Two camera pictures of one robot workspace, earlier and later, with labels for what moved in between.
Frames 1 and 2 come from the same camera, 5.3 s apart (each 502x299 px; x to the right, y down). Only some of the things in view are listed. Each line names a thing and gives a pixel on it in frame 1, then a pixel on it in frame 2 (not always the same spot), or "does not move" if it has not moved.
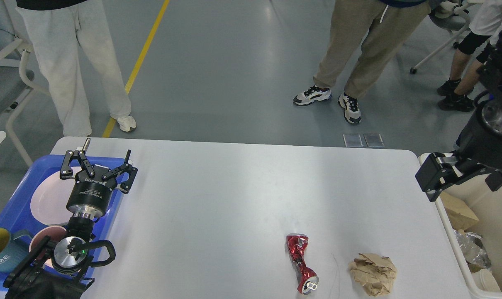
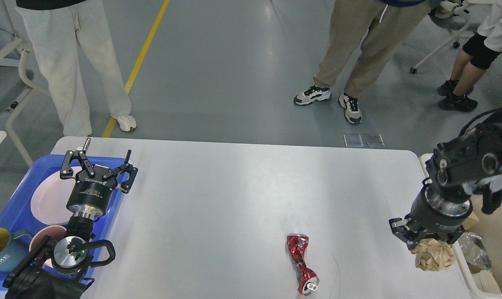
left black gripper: [88, 197] does not move
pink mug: [54, 232] does not move
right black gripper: [489, 138] to [433, 216]
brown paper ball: [377, 273] to [433, 255]
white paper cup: [485, 280] does not move
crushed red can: [308, 280] does not move
